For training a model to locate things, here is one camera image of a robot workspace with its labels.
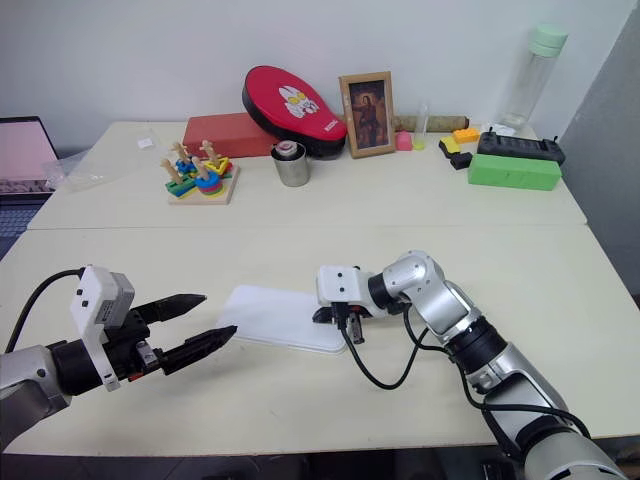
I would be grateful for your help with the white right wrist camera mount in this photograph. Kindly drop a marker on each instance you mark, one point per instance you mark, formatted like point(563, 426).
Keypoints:
point(340, 285)

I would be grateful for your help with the clear bottle green lid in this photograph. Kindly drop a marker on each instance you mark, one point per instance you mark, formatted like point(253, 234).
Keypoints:
point(530, 80)

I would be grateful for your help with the wooden picture frame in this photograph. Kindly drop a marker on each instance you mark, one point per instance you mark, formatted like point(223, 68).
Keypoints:
point(367, 115)

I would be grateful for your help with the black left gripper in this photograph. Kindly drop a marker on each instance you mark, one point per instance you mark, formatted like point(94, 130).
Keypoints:
point(127, 345)

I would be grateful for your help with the clear plastic bag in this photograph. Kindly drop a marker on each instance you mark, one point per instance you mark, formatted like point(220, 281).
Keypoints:
point(107, 160)

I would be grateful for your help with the yellow black sponge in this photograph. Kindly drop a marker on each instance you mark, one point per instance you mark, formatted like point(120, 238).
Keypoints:
point(449, 146)

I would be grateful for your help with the clear tube yellow base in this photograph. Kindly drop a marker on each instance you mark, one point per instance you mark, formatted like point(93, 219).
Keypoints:
point(421, 127)

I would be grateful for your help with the orange toy brick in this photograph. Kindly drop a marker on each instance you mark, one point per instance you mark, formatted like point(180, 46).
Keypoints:
point(466, 135)

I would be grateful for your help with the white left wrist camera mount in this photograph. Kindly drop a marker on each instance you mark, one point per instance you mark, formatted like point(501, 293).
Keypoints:
point(95, 305)

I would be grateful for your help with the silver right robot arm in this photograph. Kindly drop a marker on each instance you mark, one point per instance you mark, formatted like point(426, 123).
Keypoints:
point(475, 345)

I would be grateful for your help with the white plastic pencil case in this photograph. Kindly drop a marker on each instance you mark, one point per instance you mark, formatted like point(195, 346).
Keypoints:
point(270, 315)

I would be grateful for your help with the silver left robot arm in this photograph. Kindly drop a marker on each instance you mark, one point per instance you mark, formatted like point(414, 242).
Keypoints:
point(30, 385)

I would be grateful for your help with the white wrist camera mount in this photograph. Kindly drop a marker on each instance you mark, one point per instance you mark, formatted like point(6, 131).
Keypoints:
point(340, 285)
point(95, 305)

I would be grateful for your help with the small black block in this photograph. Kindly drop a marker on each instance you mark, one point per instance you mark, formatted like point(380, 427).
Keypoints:
point(461, 160)

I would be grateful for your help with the laptop with pink screen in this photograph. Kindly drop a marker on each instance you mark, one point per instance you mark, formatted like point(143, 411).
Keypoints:
point(22, 160)

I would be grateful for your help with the red brick block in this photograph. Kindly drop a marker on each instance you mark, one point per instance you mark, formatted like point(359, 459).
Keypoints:
point(220, 136)

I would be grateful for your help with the wooden shape stacking toy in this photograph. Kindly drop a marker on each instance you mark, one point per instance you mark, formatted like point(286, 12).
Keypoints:
point(200, 187)

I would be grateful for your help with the red black padded case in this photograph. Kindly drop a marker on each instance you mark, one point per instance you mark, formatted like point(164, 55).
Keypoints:
point(295, 112)

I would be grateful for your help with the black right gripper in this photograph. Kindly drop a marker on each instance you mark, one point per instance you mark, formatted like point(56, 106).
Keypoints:
point(357, 312)

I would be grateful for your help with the green rectangular box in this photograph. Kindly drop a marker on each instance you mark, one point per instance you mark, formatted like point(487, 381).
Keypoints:
point(512, 172)

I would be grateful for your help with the steel cup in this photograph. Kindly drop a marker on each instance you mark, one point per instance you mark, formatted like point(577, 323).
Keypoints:
point(292, 172)

